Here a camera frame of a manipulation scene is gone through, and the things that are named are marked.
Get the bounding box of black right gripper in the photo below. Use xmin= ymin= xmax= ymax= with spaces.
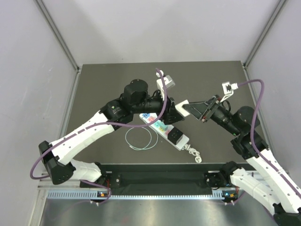
xmin=183 ymin=94 xmax=241 ymax=136

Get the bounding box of white cube charger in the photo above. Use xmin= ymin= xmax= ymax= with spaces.
xmin=175 ymin=100 xmax=190 ymax=117

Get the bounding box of black power plug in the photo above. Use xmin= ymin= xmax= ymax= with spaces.
xmin=167 ymin=127 xmax=183 ymax=145

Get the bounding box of teal plug adapter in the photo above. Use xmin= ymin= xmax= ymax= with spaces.
xmin=155 ymin=121 xmax=168 ymax=131

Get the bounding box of white multicolour power strip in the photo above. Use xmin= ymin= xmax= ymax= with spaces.
xmin=139 ymin=113 xmax=190 ymax=151

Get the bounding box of thin teal white cable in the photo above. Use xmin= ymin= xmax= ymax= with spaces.
xmin=125 ymin=126 xmax=159 ymax=151

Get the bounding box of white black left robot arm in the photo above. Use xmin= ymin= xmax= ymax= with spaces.
xmin=39 ymin=76 xmax=184 ymax=187

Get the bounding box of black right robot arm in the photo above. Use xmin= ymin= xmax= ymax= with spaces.
xmin=180 ymin=96 xmax=301 ymax=226

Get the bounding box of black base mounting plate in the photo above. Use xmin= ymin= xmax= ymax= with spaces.
xmin=80 ymin=164 xmax=230 ymax=194

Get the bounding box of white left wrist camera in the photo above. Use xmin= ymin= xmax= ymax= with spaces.
xmin=156 ymin=70 xmax=175 ymax=97

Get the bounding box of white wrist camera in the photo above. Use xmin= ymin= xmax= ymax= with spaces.
xmin=220 ymin=81 xmax=238 ymax=103
xmin=156 ymin=70 xmax=175 ymax=97

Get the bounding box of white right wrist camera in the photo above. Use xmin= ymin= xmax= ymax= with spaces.
xmin=220 ymin=81 xmax=238 ymax=103

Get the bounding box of white coiled power cord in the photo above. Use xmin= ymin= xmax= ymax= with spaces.
xmin=182 ymin=145 xmax=203 ymax=163

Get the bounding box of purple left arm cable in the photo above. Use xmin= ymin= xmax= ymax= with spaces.
xmin=29 ymin=67 xmax=169 ymax=203

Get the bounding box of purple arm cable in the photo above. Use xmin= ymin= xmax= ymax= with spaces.
xmin=236 ymin=79 xmax=301 ymax=201
xmin=29 ymin=67 xmax=169 ymax=203

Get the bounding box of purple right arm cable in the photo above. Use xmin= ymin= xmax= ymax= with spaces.
xmin=236 ymin=79 xmax=301 ymax=201

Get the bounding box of grey slotted cable duct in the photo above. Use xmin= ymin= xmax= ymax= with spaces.
xmin=47 ymin=188 xmax=238 ymax=201

